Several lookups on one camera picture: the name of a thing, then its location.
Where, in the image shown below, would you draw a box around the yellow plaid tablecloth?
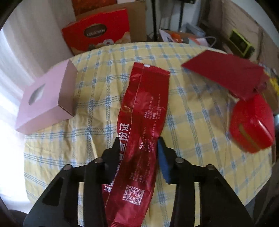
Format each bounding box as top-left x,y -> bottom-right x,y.
24,42 -> 272,204

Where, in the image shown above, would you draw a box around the red Collection gift box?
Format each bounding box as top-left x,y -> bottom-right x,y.
62,9 -> 131,55

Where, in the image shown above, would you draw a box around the green portable radio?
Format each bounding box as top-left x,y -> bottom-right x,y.
229,29 -> 255,59

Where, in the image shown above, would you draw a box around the dark red paper bags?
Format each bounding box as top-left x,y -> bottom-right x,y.
182,50 -> 269,100

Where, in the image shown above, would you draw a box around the long red foil packet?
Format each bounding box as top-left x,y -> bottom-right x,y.
103,62 -> 170,226

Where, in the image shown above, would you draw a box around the open box with clutter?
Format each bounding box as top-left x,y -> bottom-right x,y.
158,23 -> 217,47

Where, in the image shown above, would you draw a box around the pink tissue box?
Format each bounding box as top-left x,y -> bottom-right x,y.
15,59 -> 78,135

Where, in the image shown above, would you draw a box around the brown sofa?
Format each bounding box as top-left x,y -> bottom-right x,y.
199,1 -> 278,72

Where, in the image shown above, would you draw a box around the red rounded tin box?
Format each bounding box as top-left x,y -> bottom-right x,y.
229,94 -> 275,153

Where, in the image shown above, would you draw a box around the large brown cardboard box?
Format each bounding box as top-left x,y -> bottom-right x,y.
76,1 -> 147,43

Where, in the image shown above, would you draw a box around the dark red gift box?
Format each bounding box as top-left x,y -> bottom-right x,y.
72,0 -> 117,16

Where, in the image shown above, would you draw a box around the left black speaker on stand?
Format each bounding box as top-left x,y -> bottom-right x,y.
151,0 -> 158,42

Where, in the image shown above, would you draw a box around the white sheer curtain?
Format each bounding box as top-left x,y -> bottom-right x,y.
0,0 -> 77,123

